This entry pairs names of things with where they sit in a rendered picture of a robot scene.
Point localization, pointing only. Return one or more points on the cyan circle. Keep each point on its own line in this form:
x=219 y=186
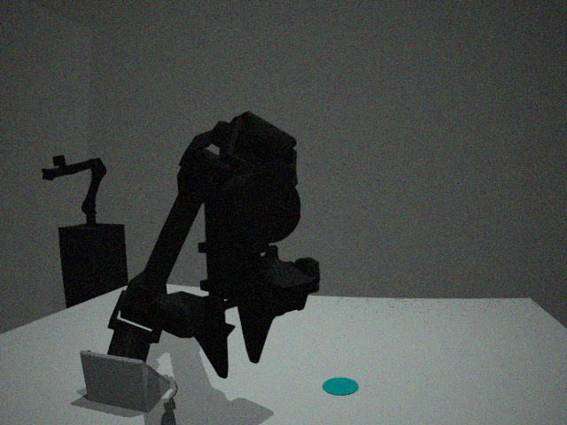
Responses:
x=340 y=386

